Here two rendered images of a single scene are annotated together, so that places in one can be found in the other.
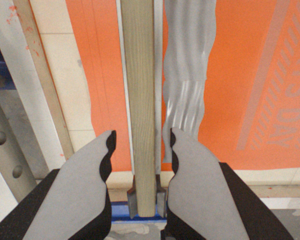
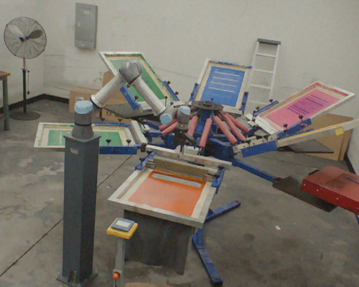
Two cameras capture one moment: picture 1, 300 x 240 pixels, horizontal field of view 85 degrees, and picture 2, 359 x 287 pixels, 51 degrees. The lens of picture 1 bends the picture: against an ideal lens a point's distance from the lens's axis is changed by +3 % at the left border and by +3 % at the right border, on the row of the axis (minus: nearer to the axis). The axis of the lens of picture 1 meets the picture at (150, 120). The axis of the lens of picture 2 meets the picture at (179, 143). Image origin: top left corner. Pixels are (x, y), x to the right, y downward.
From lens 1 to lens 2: 2.65 m
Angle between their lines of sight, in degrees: 67
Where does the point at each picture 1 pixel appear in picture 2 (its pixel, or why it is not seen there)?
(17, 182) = (168, 153)
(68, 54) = not seen: hidden behind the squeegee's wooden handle
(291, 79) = (168, 190)
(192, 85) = (175, 179)
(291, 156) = (142, 188)
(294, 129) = (153, 189)
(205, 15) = (188, 183)
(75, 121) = not seen: hidden behind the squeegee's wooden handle
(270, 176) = (135, 185)
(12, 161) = (172, 155)
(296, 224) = not seen: outside the picture
